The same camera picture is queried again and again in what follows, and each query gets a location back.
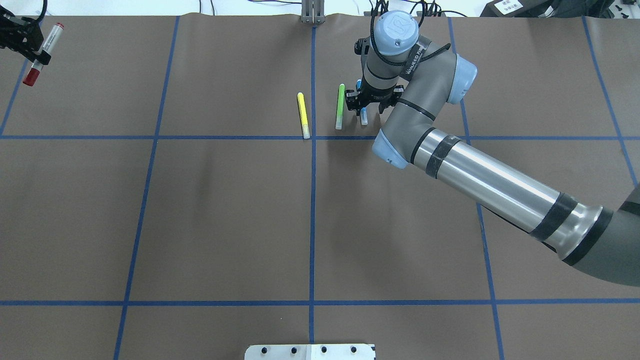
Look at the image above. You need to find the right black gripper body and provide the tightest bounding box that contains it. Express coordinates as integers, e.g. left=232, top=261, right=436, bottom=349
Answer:
left=345, top=85, right=405, bottom=114

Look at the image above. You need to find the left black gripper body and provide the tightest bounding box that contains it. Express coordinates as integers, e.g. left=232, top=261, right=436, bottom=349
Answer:
left=0, top=14, right=45, bottom=62

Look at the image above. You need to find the blue marker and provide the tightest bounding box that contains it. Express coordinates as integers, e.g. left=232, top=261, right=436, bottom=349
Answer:
left=356, top=79, right=368, bottom=126

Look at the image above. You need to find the red capped marker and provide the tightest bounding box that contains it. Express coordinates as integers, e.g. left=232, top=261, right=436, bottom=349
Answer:
left=22, top=22, right=65, bottom=87

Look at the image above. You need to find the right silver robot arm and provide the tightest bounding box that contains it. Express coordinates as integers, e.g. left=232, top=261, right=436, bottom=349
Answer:
left=345, top=10, right=640, bottom=287

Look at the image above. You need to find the green marker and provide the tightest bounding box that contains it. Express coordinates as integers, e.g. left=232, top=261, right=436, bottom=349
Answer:
left=334, top=83, right=346, bottom=130

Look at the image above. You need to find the yellow marker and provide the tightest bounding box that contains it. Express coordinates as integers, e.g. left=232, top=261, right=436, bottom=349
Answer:
left=296, top=92, right=311, bottom=140

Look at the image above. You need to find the brown paper mat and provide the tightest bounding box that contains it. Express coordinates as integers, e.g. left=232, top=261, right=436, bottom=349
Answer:
left=1, top=13, right=639, bottom=360

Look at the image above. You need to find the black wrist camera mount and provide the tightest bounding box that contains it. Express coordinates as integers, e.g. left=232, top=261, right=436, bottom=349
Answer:
left=353, top=37, right=370, bottom=57

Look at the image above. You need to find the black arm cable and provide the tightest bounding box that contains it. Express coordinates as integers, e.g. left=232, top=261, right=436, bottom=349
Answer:
left=369, top=0, right=452, bottom=68

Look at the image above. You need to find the aluminium frame post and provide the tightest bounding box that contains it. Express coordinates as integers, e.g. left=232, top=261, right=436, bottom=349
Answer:
left=300, top=0, right=326, bottom=26

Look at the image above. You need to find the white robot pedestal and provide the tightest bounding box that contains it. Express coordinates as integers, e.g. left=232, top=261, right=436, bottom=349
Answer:
left=244, top=343, right=377, bottom=360

